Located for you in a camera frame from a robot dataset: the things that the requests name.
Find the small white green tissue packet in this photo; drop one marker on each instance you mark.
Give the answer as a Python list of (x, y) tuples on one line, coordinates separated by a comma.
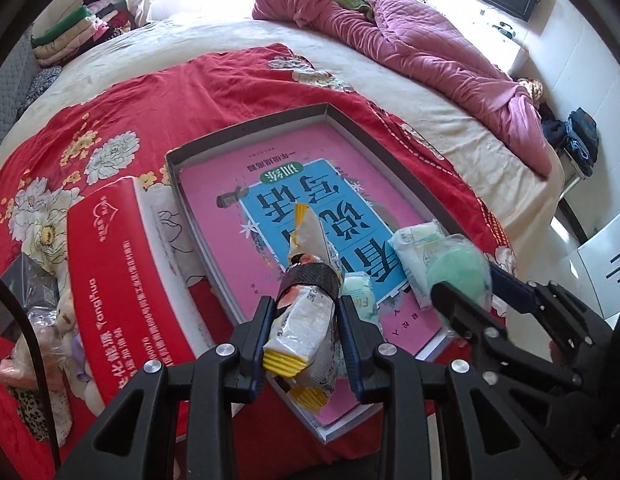
[(357, 290)]

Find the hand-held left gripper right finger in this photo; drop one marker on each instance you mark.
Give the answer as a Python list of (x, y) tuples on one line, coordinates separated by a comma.
[(351, 342)]

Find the pile of blue jeans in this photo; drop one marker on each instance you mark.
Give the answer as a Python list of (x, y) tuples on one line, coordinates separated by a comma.
[(580, 135)]

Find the pink soft item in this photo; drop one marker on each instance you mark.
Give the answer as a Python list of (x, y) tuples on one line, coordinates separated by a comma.
[(2, 370)]

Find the white appliance with black marks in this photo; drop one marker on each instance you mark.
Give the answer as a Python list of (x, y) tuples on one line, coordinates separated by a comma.
[(597, 270)]

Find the pink quilted duvet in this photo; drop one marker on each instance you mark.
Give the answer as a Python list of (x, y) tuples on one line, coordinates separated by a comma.
[(415, 50)]

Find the yellow and white snack packet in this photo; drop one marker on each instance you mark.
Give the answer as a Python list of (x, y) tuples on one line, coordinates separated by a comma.
[(300, 332)]

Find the leopard print cloth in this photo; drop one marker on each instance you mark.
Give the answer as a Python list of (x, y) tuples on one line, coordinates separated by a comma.
[(39, 415)]

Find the beige bed sheet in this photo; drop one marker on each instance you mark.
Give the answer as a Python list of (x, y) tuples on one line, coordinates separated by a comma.
[(214, 35)]

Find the white cabinet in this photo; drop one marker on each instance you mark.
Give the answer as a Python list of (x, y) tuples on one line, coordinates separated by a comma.
[(505, 55)]

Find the green round puff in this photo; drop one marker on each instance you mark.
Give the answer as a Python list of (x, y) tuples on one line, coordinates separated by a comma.
[(455, 265)]

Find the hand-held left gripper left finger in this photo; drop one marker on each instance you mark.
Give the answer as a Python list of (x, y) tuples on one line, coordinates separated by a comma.
[(262, 332)]

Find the grey shallow cardboard box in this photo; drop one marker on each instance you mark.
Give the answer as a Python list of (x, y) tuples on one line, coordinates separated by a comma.
[(250, 127)]

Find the pink and blue book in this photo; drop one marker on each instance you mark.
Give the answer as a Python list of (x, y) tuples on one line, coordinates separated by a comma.
[(214, 195)]

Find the red and white carton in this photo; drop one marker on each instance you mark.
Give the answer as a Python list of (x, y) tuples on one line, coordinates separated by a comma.
[(114, 260)]

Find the red floral blanket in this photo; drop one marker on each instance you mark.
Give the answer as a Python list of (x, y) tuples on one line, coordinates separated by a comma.
[(189, 95)]

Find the dark patterned pillow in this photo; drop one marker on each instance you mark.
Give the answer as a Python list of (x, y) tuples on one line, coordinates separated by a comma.
[(39, 85)]

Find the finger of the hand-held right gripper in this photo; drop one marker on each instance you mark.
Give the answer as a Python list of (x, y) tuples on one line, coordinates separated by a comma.
[(460, 310), (510, 286)]

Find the black elastic band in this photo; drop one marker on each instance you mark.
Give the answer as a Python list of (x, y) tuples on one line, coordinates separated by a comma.
[(310, 277)]

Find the large white green tissue packet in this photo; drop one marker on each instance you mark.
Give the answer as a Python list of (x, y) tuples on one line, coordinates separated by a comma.
[(415, 255)]

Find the cream plush toy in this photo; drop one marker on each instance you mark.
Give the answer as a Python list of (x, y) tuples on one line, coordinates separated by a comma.
[(64, 320)]

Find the stack of folded clothes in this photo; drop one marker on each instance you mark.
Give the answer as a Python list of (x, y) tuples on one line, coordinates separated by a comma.
[(74, 30)]

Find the grey quilted headboard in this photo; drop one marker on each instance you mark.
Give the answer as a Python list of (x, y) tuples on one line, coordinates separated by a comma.
[(9, 95)]

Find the floral patterned cloth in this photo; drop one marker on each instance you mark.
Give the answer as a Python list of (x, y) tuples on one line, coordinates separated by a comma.
[(532, 90)]

